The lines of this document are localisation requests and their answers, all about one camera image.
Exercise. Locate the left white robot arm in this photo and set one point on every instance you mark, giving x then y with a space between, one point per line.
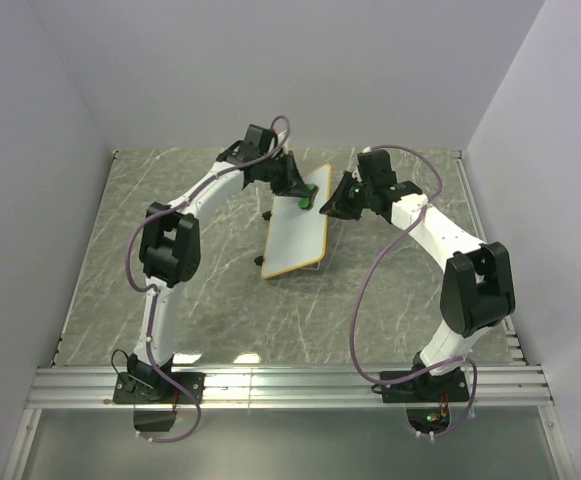
170 241

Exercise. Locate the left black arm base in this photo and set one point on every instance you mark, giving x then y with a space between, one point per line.
142 385

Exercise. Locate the aluminium front rail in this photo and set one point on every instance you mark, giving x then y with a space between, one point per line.
266 422

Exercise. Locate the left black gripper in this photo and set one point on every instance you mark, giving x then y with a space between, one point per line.
293 183

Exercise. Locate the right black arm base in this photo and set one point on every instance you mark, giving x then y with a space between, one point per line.
427 388

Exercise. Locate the aluminium rail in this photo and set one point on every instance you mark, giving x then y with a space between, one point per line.
266 422
496 343

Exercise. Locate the green whiteboard eraser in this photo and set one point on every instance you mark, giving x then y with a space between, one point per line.
306 201

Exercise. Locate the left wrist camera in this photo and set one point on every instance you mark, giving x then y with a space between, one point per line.
258 141

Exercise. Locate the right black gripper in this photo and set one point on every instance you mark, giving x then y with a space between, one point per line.
336 206

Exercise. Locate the yellow framed whiteboard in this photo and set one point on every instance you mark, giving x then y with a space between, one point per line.
296 237

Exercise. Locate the aluminium right side rail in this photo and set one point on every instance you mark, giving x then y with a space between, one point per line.
496 343

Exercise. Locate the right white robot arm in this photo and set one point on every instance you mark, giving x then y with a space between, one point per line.
447 244

